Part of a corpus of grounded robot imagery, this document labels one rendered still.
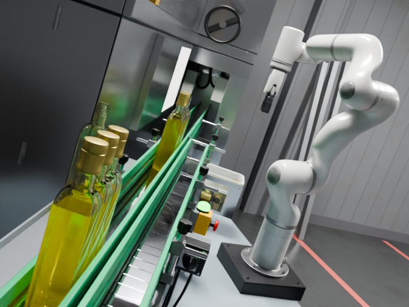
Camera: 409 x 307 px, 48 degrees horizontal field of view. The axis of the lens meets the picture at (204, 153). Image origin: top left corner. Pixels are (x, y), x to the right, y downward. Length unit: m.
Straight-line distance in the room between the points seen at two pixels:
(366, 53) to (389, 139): 4.33
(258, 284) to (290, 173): 0.41
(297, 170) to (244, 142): 3.26
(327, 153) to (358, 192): 4.27
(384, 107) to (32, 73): 1.02
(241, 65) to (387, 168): 3.55
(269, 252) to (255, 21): 1.46
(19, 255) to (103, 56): 0.51
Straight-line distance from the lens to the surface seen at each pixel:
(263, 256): 1.73
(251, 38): 2.72
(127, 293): 0.85
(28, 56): 1.21
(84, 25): 1.16
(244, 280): 1.64
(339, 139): 1.53
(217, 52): 2.72
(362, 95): 1.42
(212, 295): 1.58
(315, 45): 1.66
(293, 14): 4.82
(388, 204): 6.17
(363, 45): 1.53
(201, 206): 1.50
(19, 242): 0.93
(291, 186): 1.58
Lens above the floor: 1.49
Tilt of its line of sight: 12 degrees down
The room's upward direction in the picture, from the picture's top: 19 degrees clockwise
